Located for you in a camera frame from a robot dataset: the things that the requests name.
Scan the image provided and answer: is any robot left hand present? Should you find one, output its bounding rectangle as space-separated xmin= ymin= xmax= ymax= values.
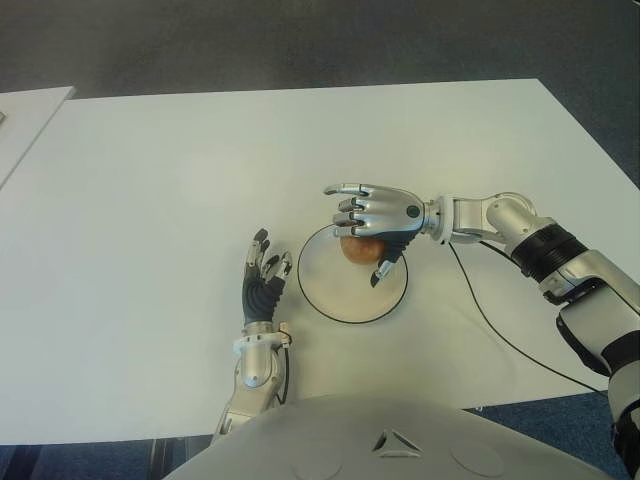
xmin=240 ymin=228 xmax=295 ymax=327

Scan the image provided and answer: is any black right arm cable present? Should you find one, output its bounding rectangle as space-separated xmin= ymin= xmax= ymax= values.
xmin=447 ymin=240 xmax=609 ymax=394

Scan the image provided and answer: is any white side table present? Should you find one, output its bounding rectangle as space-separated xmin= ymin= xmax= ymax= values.
xmin=0 ymin=86 xmax=75 ymax=191

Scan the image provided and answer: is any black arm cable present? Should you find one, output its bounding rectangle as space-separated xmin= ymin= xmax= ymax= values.
xmin=447 ymin=240 xmax=609 ymax=394
xmin=277 ymin=347 xmax=292 ymax=405

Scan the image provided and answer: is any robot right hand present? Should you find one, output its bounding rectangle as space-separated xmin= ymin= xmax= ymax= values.
xmin=322 ymin=182 xmax=427 ymax=290

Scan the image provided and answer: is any metal table leg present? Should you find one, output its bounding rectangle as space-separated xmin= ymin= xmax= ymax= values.
xmin=149 ymin=434 xmax=216 ymax=480

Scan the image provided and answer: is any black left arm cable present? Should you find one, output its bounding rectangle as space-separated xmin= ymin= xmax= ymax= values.
xmin=277 ymin=347 xmax=292 ymax=405

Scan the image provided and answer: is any red yellow apple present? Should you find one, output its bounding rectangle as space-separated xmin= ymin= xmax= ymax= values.
xmin=340 ymin=238 xmax=385 ymax=265

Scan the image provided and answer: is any grey robot torso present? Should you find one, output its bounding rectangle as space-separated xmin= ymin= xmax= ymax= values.
xmin=172 ymin=393 xmax=611 ymax=480

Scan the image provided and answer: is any white plate with black rim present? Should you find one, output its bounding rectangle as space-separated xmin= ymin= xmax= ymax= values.
xmin=296 ymin=223 xmax=410 ymax=325

